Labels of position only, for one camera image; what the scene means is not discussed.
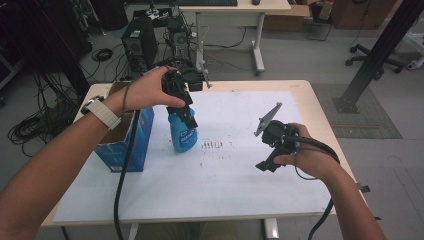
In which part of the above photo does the person's right hand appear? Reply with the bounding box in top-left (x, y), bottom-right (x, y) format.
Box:
top-left (273, 122), bottom-right (342, 182)

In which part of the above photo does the black metal post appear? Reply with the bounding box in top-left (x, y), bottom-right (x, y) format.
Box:
top-left (339, 0), bottom-right (424, 105)

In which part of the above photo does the dark table edge clip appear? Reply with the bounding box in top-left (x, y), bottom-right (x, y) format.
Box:
top-left (355, 182), bottom-right (372, 194)

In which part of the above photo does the black office chair base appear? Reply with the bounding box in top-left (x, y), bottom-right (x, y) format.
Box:
top-left (345, 43), bottom-right (407, 81)

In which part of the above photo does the thick black gripper cable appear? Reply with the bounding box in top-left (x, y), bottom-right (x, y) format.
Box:
top-left (284, 134), bottom-right (341, 240)
top-left (113, 109), bottom-right (142, 240)

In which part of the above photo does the black tray with white parts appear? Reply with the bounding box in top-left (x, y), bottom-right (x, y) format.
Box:
top-left (132, 7), bottom-right (174, 29)

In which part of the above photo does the white table sheet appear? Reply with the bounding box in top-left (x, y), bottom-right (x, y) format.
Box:
top-left (53, 90), bottom-right (332, 224)

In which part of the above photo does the black floor cable bundle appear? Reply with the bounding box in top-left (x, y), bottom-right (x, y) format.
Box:
top-left (6, 71), bottom-right (83, 158)

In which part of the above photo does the white table leg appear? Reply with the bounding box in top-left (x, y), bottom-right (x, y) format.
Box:
top-left (262, 217), bottom-right (280, 240)
top-left (127, 223), bottom-right (140, 240)

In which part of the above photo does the white leg office desk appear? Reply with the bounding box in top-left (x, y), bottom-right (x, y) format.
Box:
top-left (178, 0), bottom-right (292, 76)

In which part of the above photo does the thick black left gripper cable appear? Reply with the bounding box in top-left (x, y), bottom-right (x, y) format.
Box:
top-left (113, 109), bottom-right (142, 240)

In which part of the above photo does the small black cable coil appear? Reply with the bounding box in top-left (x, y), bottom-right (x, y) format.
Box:
top-left (91, 47), bottom-right (115, 63)

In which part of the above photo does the metal post base plate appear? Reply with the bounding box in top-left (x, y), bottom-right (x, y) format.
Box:
top-left (332, 95), bottom-right (362, 115)

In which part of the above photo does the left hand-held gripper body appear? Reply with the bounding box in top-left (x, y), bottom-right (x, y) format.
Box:
top-left (161, 64), bottom-right (213, 115)

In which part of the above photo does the blue spray bottle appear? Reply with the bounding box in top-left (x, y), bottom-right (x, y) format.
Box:
top-left (167, 108), bottom-right (199, 154)

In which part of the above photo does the person's left hand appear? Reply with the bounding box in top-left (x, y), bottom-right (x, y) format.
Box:
top-left (105, 65), bottom-right (187, 118)

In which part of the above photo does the brown wooden cabinet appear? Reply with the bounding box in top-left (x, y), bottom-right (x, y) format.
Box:
top-left (329, 0), bottom-right (400, 31)

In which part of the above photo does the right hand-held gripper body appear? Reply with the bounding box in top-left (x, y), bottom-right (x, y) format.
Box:
top-left (253, 102), bottom-right (300, 157)

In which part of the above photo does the black wire frame stand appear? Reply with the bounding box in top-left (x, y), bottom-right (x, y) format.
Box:
top-left (306, 12), bottom-right (334, 42)

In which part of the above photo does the brown cardboard box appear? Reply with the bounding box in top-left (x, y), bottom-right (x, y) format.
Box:
top-left (262, 3), bottom-right (313, 34)

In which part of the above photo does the dark grey floor mat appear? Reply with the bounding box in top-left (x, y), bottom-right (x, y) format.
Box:
top-left (311, 82), bottom-right (404, 140)

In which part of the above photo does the thick black right gripper cable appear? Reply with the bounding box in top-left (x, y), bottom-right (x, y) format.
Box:
top-left (284, 134), bottom-right (341, 240)

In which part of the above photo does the open frame computer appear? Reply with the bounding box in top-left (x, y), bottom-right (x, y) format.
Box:
top-left (165, 25), bottom-right (192, 67)

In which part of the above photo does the black keyboard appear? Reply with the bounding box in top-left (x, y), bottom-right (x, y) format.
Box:
top-left (176, 0), bottom-right (239, 7)

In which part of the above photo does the dark curtain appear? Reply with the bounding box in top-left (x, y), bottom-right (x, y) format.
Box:
top-left (0, 0), bottom-right (93, 98)

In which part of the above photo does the thin black right wrist cord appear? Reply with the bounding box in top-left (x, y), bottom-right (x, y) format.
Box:
top-left (293, 146), bottom-right (322, 182)

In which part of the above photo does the white band wristwatch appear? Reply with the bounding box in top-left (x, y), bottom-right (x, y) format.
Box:
top-left (80, 95), bottom-right (122, 131)

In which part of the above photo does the thin grey left wrist cord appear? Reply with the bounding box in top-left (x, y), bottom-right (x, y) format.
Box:
top-left (120, 80), bottom-right (135, 117)

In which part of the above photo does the black computer tower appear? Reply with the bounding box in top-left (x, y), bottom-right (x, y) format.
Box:
top-left (120, 16), bottom-right (159, 73)

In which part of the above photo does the blue cardboard box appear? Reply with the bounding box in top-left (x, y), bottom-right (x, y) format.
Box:
top-left (93, 80), bottom-right (155, 173)

